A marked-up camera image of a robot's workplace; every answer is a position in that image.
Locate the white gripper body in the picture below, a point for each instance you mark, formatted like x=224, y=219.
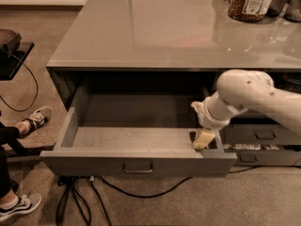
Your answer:
x=208, y=117

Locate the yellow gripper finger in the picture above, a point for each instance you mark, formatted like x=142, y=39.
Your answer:
x=203, y=138

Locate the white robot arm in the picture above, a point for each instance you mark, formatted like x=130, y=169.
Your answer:
x=238, y=91

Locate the grey drawer cabinet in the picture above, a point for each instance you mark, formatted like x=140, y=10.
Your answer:
x=173, y=47

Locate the large jar of nuts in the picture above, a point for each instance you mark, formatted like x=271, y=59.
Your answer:
x=249, y=11

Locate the dark glass jar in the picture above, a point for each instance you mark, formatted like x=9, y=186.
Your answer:
x=276, y=7
x=293, y=11

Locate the upper grey sneaker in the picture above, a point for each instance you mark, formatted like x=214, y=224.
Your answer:
x=35, y=121

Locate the grey sneaker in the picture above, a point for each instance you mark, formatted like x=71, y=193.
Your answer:
x=35, y=121
x=20, y=206

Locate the lower grey sneaker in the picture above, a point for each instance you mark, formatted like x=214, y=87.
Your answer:
x=20, y=206

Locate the person's black trouser leg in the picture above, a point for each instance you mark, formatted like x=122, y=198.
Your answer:
x=9, y=134

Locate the black side table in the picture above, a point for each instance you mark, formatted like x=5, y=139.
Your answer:
x=9, y=68

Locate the dark device on table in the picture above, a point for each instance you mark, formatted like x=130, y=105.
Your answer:
x=9, y=43

